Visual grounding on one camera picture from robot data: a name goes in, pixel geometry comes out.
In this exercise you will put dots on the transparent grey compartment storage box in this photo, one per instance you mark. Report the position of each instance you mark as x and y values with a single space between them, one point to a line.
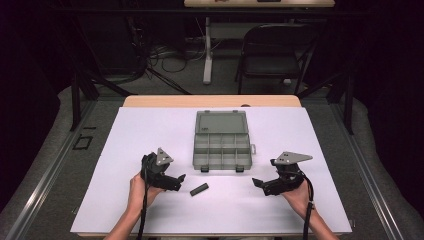
221 146

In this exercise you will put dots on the person's left hand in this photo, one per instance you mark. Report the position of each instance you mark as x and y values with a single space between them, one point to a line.
138 195

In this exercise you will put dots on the white table cover sheet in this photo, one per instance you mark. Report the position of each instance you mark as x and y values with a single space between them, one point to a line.
133 150

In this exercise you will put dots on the light wooden table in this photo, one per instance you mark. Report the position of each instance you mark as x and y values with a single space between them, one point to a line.
186 101

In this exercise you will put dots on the light wooden background desk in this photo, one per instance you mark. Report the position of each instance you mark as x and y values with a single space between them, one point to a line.
240 3

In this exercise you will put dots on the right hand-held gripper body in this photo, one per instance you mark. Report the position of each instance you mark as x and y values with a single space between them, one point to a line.
288 176

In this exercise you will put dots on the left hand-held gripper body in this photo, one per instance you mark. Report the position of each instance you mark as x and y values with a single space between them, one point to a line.
155 171

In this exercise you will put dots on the white desk leg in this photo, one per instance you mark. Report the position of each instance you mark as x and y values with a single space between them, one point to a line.
208 60

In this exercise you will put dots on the black folding chair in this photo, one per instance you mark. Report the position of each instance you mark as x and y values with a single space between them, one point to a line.
271 60

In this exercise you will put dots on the black metal stand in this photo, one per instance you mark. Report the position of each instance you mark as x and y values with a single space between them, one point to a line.
348 100
76 100

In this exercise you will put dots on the metal floor rail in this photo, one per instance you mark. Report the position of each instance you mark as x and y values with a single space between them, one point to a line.
366 173
43 180

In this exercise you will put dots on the small black rectangular block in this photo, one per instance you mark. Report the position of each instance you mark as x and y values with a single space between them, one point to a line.
199 189

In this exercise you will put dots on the person's right hand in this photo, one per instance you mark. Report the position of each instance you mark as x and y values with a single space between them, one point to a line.
300 200

